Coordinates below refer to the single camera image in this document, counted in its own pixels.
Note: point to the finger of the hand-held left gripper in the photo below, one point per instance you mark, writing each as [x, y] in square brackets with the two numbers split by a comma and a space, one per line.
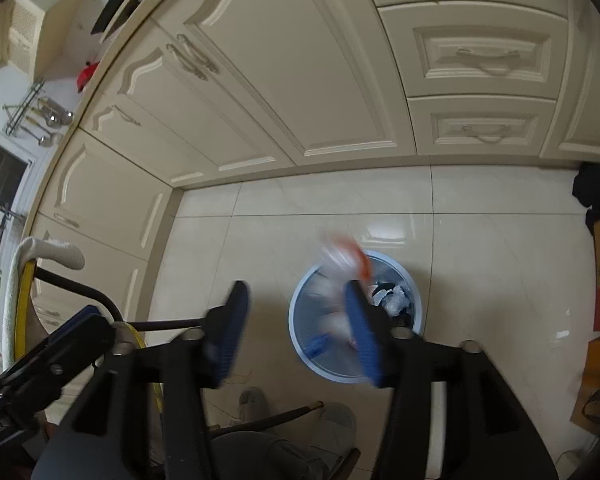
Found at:
[60, 365]
[75, 324]

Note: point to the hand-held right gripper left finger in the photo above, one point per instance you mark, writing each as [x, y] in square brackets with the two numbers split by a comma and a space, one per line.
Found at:
[225, 340]

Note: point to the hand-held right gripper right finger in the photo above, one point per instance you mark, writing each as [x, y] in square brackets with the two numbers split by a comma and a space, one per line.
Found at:
[362, 330]

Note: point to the clear plastic wrap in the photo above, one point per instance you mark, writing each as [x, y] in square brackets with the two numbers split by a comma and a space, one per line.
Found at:
[396, 302]

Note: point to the light blue trash bin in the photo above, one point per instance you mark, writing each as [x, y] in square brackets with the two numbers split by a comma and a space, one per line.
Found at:
[325, 362]

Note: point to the white orange plastic wrapper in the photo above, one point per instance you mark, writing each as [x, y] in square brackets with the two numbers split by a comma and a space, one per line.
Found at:
[340, 257]

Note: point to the grey slipper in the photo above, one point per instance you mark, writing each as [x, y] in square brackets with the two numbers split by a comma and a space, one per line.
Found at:
[337, 425]
[254, 405]

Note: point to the yellow tube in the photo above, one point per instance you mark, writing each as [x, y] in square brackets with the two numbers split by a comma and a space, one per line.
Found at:
[152, 375]

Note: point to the kitchen window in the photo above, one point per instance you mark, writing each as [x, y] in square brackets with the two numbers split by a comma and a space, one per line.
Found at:
[0, 175]

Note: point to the hanging metal spoon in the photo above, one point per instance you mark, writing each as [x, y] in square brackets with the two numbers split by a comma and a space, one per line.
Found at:
[42, 140]

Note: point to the hanging metal ladle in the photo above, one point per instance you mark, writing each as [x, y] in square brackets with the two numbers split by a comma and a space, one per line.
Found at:
[54, 117]

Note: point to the metal utensil rack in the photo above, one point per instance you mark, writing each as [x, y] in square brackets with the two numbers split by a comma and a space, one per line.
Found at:
[22, 110]

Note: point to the brown paper bag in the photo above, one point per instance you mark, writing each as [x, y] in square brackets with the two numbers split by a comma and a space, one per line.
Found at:
[597, 365]

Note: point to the black bag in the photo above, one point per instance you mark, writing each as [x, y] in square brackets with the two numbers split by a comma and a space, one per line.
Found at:
[595, 190]

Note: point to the cream kitchen base cabinet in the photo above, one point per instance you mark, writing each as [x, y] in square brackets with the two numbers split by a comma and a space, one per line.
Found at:
[280, 60]

